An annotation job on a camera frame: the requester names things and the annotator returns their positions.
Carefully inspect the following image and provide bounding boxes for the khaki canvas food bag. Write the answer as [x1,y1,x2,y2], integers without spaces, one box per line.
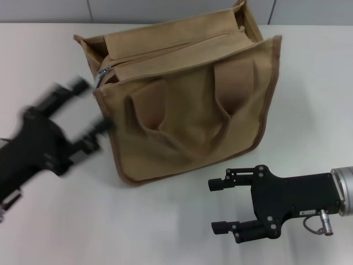
[73,0,284,186]

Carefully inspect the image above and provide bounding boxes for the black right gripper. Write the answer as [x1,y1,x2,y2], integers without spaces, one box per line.
[208,165,341,245]

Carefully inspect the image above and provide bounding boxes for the silver metal zipper pull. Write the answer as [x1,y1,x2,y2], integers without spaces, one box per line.
[95,65,112,90]

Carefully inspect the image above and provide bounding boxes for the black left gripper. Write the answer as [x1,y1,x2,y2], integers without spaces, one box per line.
[0,77,115,203]

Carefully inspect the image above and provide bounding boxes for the right gripper connector cable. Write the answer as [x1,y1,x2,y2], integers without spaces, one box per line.
[303,209,336,237]

